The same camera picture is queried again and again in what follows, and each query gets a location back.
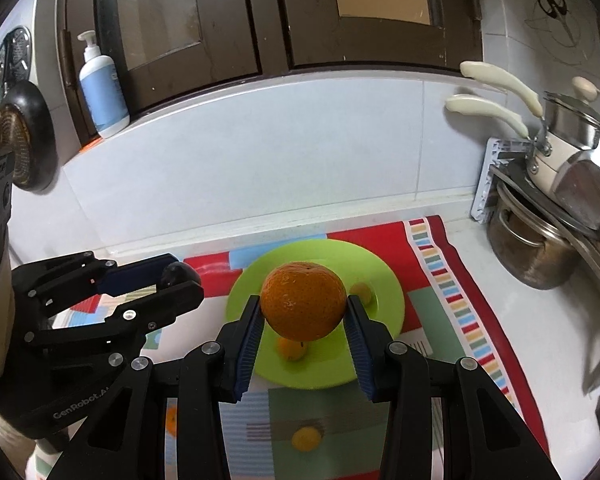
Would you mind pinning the brown kiwi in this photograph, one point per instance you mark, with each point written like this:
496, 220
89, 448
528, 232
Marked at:
364, 292
306, 439

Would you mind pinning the cream handled pan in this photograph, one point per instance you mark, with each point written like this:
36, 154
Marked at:
510, 124

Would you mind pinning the black frying pan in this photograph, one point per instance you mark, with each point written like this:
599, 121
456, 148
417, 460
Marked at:
27, 129

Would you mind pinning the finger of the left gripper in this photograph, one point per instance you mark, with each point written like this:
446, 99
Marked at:
138, 317
120, 280

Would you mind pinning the white metal dish rack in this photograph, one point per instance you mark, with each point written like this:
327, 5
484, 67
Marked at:
505, 160

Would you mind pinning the dark plum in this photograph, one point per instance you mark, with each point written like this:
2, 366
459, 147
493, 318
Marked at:
176, 273

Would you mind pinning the round metal grill rack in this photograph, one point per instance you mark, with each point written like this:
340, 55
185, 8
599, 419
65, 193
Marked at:
15, 59

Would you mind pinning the green plate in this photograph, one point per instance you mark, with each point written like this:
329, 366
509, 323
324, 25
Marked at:
328, 362

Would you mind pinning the dark wooden window frame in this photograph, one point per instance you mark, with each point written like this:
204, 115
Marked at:
165, 50

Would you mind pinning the cream saucepan with lid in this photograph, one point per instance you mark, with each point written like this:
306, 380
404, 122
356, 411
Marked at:
569, 123

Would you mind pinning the small orange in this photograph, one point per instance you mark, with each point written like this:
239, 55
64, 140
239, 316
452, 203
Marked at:
291, 350

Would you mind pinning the stainless steel stockpot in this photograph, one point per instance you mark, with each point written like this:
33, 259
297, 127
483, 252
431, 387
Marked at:
526, 244

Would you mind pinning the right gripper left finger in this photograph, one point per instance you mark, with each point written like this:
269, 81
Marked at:
218, 371

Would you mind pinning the large orange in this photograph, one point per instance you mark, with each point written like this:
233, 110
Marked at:
303, 301
171, 418

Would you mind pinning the brown kiwi front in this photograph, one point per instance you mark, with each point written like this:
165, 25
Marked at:
306, 439

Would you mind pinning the blue soap dispenser bottle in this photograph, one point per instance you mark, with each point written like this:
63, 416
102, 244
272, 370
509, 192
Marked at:
101, 89

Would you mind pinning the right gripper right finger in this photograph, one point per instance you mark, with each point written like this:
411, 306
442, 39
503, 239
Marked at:
389, 371

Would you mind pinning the black hanging scissors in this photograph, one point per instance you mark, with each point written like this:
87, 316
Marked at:
558, 10

